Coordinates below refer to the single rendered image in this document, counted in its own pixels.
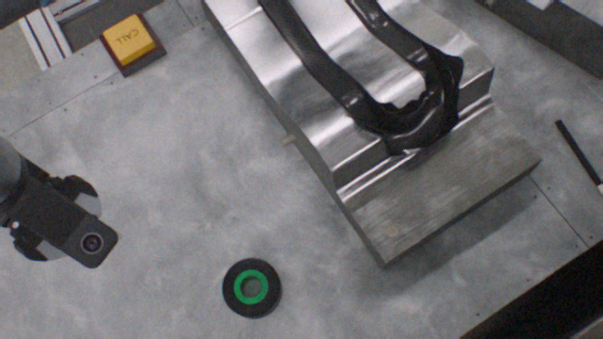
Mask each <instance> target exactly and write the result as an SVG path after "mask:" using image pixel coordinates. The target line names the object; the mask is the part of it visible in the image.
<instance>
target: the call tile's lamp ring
mask: <svg viewBox="0 0 603 339"><path fill-rule="evenodd" d="M136 15H137V17H138V18H140V20H141V21H142V23H143V24H144V27H145V28H147V30H148V32H149V33H150V35H151V36H152V38H153V39H154V41H155V43H156V44H157V47H156V48H155V49H153V50H152V51H150V52H148V53H146V54H145V55H143V56H140V57H138V58H136V59H135V60H133V61H131V62H129V63H128V64H126V65H124V66H122V65H121V63H120V61H119V60H118V59H117V58H116V56H115V54H114V53H113V51H112V50H111V48H110V46H109V45H108V43H107V42H106V39H104V38H105V37H104V36H103V35H101V36H99V37H98V38H99V40H100V41H101V43H102V44H103V45H104V46H105V48H106V49H107V51H108V52H109V54H110V55H111V57H112V59H113V60H114V62H115V64H116V65H117V67H118V68H119V70H120V72H123V71H124V70H126V69H128V68H130V67H131V66H133V65H135V64H136V63H138V62H140V61H141V60H143V59H145V58H146V57H149V56H151V55H152V54H154V53H156V52H157V51H159V50H161V49H162V48H164V47H163V45H162V44H161V42H160V41H159V39H158V38H157V36H156V35H155V33H154V31H153V30H152V28H151V27H150V26H149V23H148V22H146V20H145V19H144V17H143V16H142V14H141V13H138V14H136Z"/></svg>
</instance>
